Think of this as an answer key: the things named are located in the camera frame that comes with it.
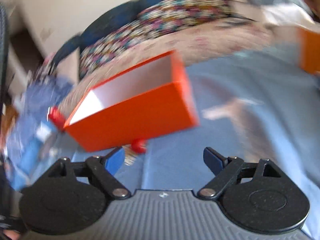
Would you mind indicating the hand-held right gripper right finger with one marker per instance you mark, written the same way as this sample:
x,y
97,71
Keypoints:
x,y
212,158

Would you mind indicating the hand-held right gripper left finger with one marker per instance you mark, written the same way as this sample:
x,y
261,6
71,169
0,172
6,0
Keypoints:
x,y
115,161

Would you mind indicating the red cherry tomato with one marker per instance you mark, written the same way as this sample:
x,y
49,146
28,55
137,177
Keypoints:
x,y
138,146

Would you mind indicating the orange cardboard box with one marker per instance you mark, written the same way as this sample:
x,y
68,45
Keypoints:
x,y
130,117

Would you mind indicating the blue printed tablecloth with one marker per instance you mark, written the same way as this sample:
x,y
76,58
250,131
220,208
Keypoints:
x,y
250,130

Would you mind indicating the red soda can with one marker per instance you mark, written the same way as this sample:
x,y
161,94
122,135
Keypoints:
x,y
56,117

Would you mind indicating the blue white patterned sheet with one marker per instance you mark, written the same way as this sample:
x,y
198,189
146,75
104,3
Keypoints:
x,y
32,130

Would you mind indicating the pink quilted sofa cover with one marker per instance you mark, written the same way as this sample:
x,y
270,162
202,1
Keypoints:
x,y
212,42

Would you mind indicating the orange canister with white lid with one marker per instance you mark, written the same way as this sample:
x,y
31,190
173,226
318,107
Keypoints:
x,y
311,52

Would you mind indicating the blue patterned cushion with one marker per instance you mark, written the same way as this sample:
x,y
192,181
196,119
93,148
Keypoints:
x,y
120,12

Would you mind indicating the large floral cushion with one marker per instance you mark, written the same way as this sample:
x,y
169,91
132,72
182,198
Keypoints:
x,y
185,10

